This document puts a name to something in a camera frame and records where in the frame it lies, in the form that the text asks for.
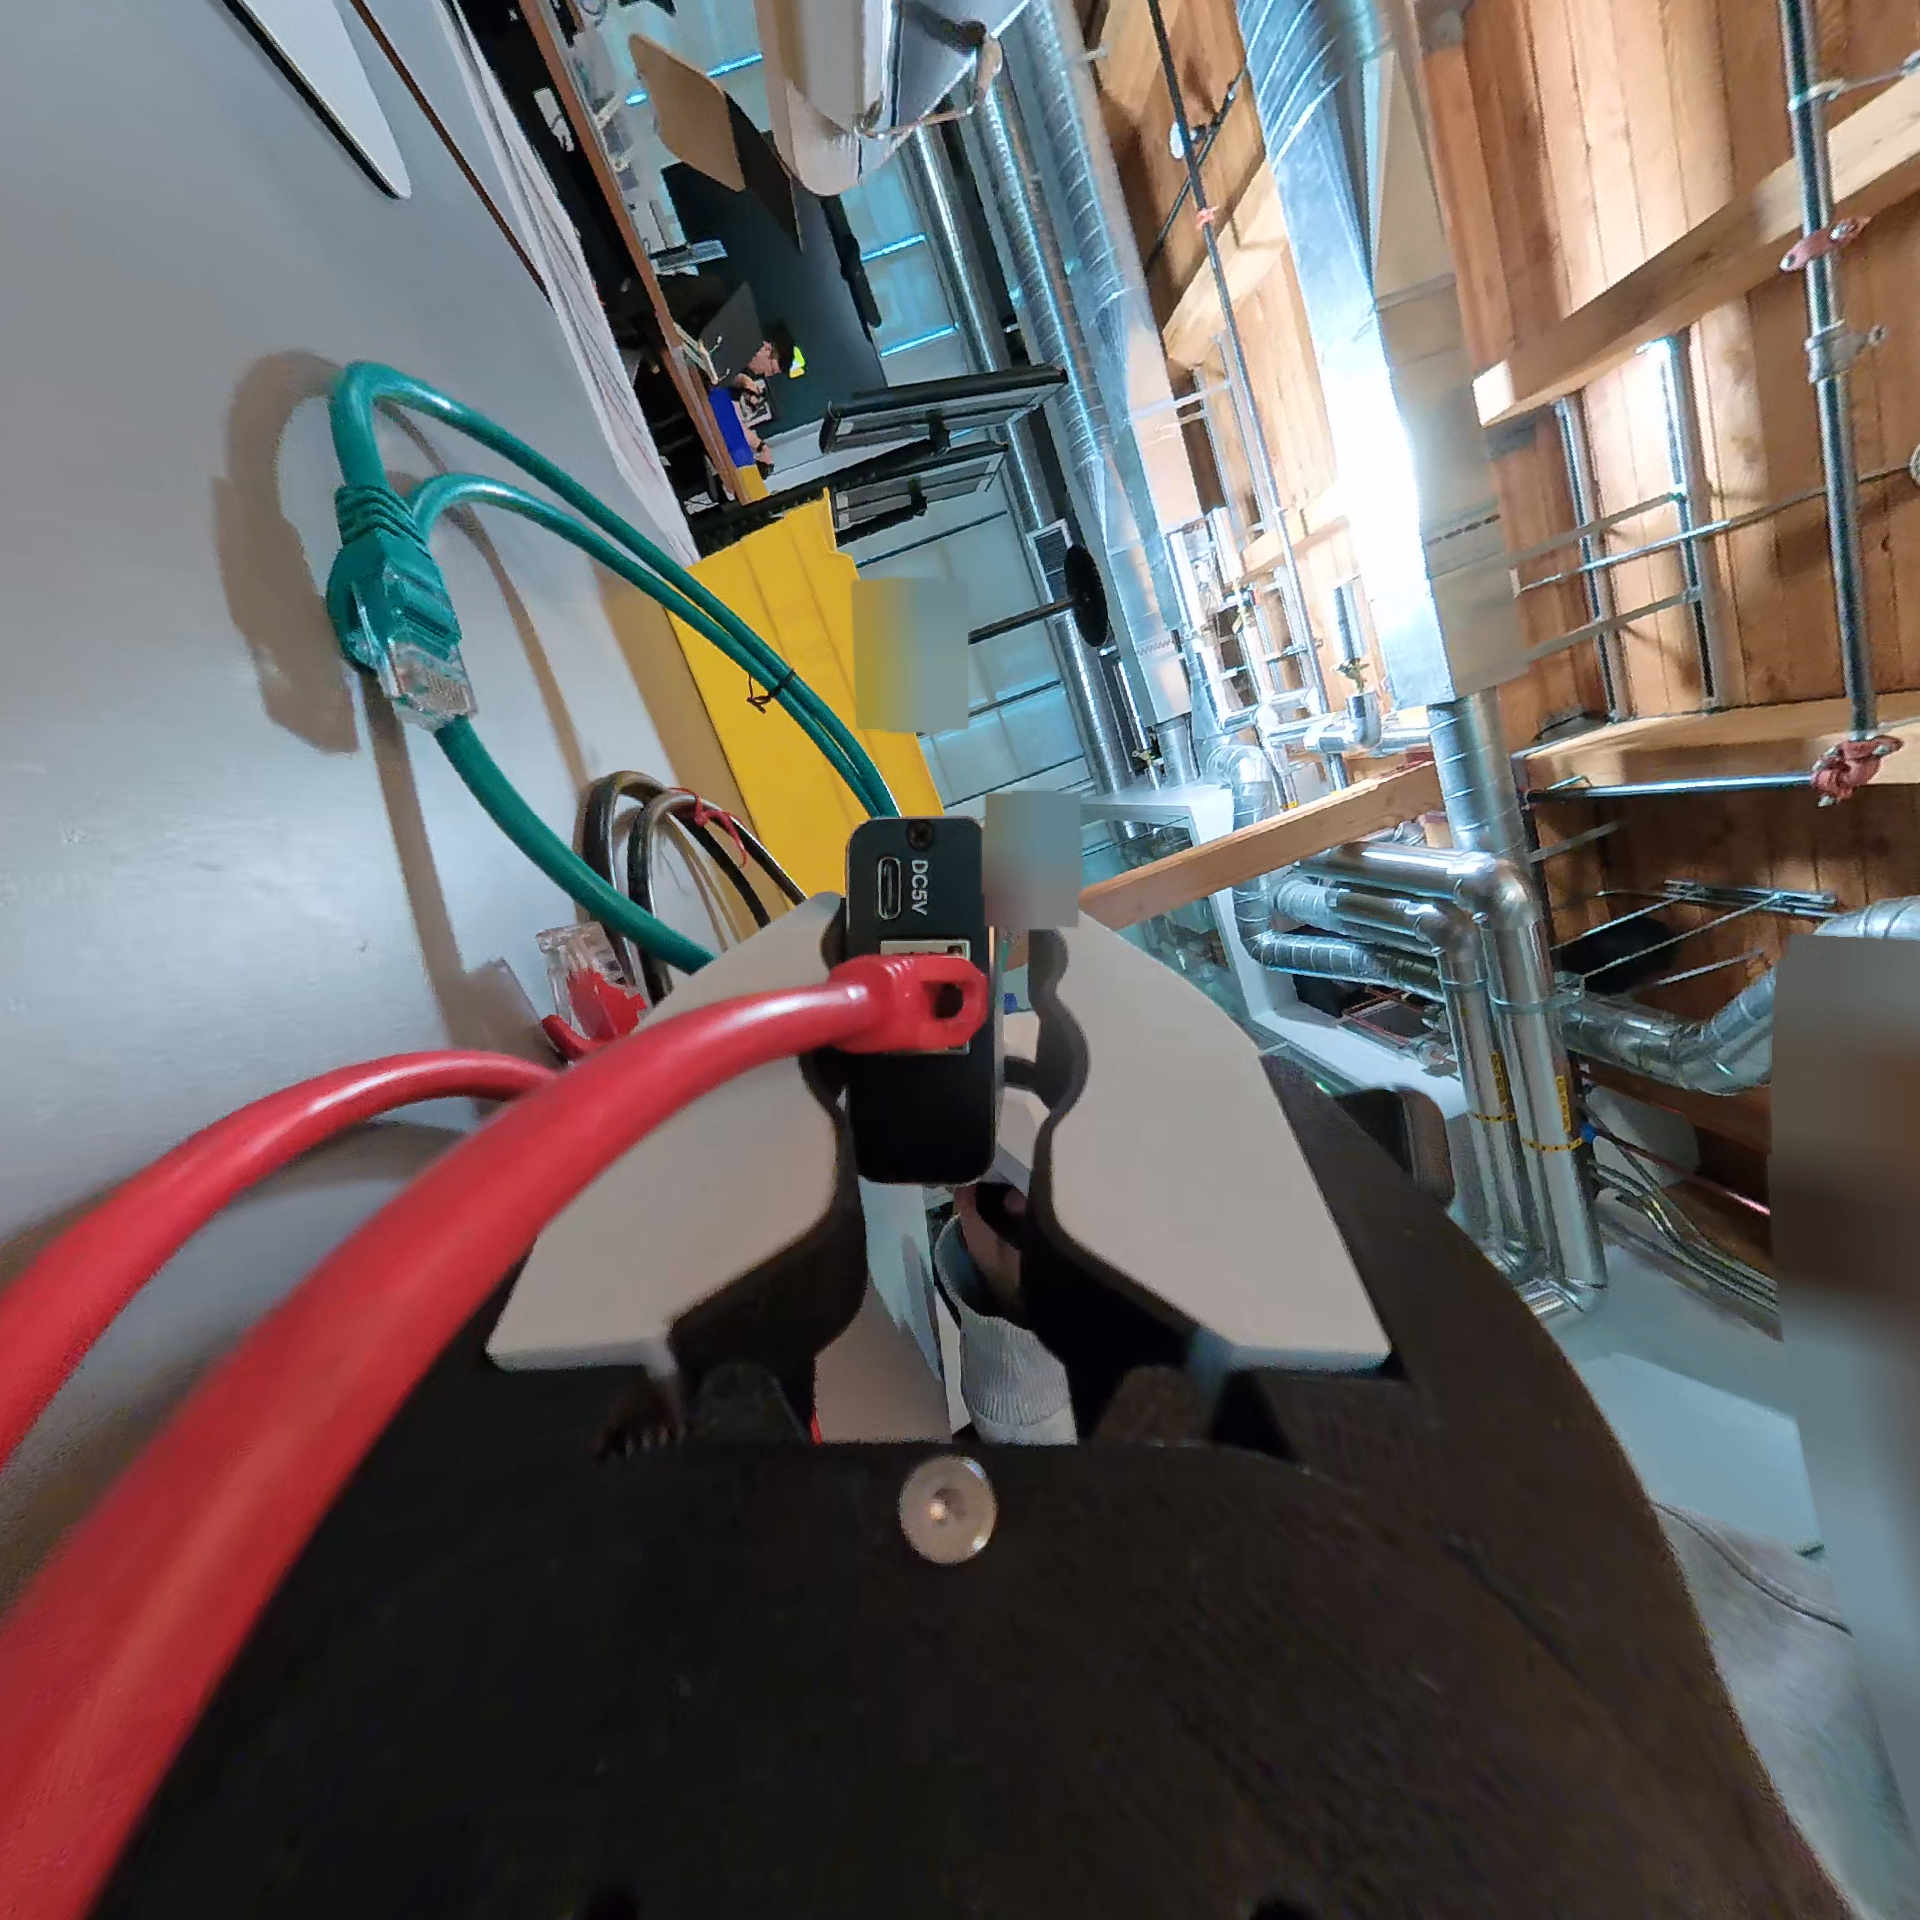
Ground yellow plastic bin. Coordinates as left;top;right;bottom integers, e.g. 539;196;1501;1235
606;486;948;903

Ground spiral ventilation duct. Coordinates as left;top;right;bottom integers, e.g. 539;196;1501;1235
1559;896;1920;1098

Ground green ethernet cable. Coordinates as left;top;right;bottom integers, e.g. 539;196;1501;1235
325;360;902;978

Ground wooden beam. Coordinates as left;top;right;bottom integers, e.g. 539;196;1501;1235
1080;763;1442;933

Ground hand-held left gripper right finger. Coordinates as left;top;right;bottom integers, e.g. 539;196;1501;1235
996;914;1389;1374

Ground black disc on rod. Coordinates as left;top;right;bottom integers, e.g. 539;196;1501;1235
965;546;1116;650

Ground black port adapter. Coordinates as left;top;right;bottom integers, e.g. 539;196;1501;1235
844;816;999;1188

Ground white printed paper sheet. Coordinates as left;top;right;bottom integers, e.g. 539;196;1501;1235
450;0;700;520

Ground person's grey sweater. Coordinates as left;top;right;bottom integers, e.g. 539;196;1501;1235
1641;1500;1869;1920

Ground silver insulated pipes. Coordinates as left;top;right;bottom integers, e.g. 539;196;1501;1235
1252;841;1607;1322

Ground black usb cable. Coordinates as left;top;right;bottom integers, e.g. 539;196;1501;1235
581;769;812;963

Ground person's right forearm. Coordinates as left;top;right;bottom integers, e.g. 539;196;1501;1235
932;1215;1080;1447

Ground rectangular metal air duct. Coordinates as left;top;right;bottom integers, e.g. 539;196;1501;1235
1368;135;1520;708

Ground white flat base plate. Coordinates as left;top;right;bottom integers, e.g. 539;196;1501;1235
224;0;413;202

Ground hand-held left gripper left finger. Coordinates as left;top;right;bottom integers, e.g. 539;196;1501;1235
486;893;875;1374

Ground red ethernet cable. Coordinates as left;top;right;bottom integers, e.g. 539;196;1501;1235
0;923;992;1920

